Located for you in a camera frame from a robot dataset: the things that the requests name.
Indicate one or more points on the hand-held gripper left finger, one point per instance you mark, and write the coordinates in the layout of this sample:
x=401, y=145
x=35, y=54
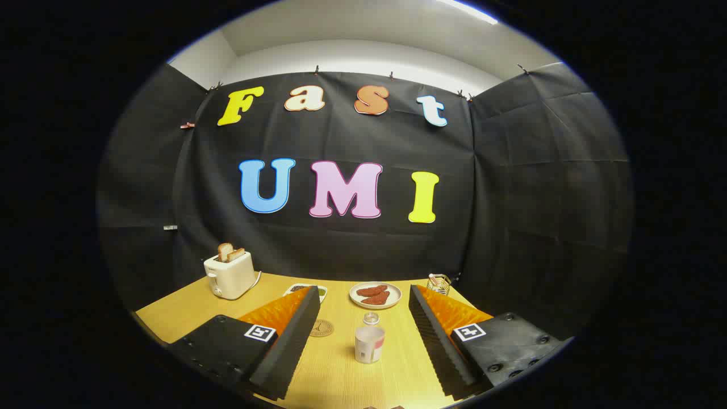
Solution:
x=289, y=346

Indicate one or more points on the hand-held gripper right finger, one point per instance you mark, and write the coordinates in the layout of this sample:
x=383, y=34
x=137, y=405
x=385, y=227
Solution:
x=437, y=346

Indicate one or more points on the round wooden coaster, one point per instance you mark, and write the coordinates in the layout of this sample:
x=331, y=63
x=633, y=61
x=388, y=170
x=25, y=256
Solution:
x=322, y=328

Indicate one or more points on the clear plastic juice bottle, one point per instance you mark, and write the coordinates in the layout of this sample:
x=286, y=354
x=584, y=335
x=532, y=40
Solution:
x=369, y=343

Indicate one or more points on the white seasoning tray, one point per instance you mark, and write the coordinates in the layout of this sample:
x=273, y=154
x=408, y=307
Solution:
x=296, y=288

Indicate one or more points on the wooden table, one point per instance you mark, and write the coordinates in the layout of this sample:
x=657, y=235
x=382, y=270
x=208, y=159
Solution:
x=341, y=375

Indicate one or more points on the white round plate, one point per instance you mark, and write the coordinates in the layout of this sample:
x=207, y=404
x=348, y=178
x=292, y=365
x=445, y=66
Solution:
x=392, y=301

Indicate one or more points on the reddish brown sausage piece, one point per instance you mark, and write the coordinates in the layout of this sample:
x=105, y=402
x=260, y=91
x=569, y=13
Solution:
x=377, y=299
x=371, y=291

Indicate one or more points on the white toaster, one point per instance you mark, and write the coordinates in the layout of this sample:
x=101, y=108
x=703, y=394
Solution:
x=233, y=275

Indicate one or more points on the toast slice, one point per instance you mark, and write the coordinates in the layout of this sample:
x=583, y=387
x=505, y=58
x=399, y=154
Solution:
x=225, y=250
x=236, y=254

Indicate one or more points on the black backdrop cloth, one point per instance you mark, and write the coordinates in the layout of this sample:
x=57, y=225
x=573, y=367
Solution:
x=511, y=199

